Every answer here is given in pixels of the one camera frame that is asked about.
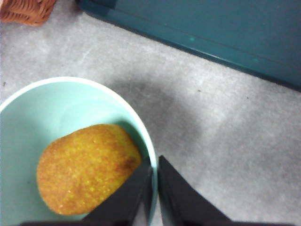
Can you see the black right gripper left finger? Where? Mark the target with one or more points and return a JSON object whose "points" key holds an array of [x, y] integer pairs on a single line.
{"points": [[129, 202]]}

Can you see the yellow-brown kiwifruit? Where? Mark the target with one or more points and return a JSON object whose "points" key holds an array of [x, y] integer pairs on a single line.
{"points": [[84, 169]]}

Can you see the teal ribbed bowl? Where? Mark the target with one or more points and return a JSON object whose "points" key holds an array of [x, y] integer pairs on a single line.
{"points": [[47, 113]]}

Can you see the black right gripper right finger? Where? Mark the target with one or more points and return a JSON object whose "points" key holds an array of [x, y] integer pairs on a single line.
{"points": [[183, 202]]}

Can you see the dark rectangular tray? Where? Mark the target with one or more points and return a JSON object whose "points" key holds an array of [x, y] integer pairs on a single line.
{"points": [[211, 26]]}

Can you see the brown wicker basket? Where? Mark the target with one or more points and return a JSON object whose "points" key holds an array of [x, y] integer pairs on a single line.
{"points": [[23, 11]]}

